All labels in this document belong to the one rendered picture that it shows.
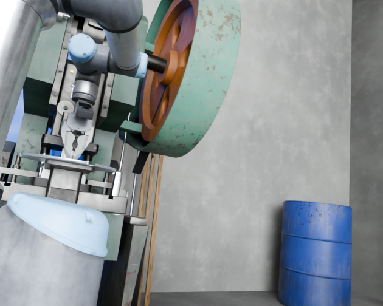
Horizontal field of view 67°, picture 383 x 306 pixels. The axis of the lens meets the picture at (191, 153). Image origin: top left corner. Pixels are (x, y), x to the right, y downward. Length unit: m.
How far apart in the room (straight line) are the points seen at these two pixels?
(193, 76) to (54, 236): 0.80
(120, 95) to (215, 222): 1.87
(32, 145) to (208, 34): 0.85
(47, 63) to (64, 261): 0.91
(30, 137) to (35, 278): 1.10
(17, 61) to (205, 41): 0.72
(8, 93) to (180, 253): 2.34
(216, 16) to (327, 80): 3.15
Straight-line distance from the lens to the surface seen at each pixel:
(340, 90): 4.32
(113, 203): 1.09
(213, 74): 1.07
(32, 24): 0.51
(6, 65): 0.46
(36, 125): 1.42
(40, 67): 1.17
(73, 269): 0.35
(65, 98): 1.18
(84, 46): 0.90
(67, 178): 1.04
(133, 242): 0.97
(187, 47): 1.32
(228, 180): 2.86
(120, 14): 0.56
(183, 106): 1.06
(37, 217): 0.34
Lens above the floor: 0.69
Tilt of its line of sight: 11 degrees up
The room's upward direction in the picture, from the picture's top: 7 degrees clockwise
